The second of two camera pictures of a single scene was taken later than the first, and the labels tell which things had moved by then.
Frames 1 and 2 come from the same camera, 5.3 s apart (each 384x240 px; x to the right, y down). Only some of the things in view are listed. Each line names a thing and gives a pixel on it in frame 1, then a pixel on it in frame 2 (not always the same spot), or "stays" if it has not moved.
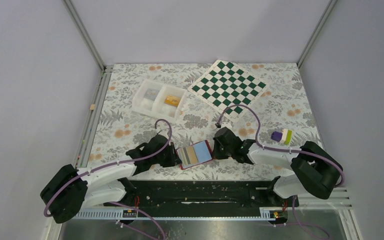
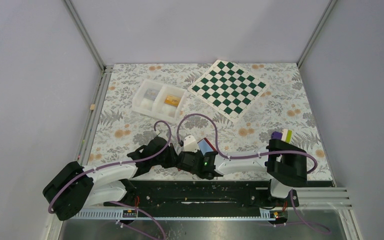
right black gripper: x=216 y=154 -> x=199 y=152
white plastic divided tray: x=157 y=99 stays
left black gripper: x=174 y=159 stays
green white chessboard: x=222 y=85 stays
